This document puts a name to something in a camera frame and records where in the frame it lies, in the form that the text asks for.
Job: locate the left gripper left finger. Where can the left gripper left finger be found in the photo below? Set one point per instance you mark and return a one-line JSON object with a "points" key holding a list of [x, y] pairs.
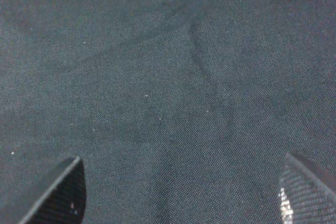
{"points": [[59, 197]]}

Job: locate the black tablecloth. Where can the black tablecloth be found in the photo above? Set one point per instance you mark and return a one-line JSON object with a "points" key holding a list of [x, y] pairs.
{"points": [[182, 110]]}

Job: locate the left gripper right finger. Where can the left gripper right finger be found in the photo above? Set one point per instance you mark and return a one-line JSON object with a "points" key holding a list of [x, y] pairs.
{"points": [[306, 192]]}

